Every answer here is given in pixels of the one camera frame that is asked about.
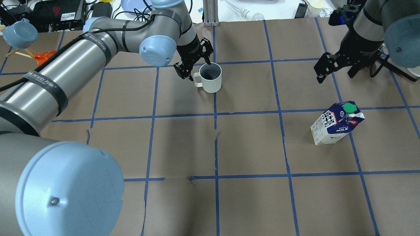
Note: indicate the black power adapter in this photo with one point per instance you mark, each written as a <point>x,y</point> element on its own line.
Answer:
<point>101,9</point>

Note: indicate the blue plate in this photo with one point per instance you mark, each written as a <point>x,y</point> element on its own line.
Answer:
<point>141,5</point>

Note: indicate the black computer box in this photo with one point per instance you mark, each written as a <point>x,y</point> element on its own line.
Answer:
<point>45,15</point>

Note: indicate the orange mug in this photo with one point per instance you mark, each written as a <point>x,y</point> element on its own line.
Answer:
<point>43,56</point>

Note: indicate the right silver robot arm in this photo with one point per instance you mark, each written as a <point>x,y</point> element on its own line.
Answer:
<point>400,21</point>

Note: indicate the wooden mug tree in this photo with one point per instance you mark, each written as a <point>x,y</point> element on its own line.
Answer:
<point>29,53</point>

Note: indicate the white HOME mug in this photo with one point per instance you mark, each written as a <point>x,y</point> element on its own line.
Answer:
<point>209,77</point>

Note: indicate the white purple cup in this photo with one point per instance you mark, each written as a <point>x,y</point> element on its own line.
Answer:
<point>314,8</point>

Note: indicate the aluminium frame post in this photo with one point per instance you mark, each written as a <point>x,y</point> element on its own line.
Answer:
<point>211,13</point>

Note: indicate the blue mug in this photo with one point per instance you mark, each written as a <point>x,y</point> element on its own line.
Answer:
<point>20,34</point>

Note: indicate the light bulb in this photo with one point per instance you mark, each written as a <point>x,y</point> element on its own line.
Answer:
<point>245,13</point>

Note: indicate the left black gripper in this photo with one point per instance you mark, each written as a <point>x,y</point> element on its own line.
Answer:
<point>190,48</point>

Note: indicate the blue white milk carton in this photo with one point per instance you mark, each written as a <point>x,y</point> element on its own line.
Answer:
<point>336,122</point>

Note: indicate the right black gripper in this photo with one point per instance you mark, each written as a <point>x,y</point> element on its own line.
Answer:
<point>357,48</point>

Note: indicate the black wire mug rack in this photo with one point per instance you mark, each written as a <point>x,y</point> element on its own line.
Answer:
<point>384,59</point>

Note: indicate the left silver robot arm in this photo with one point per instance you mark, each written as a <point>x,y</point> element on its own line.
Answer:
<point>201,164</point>

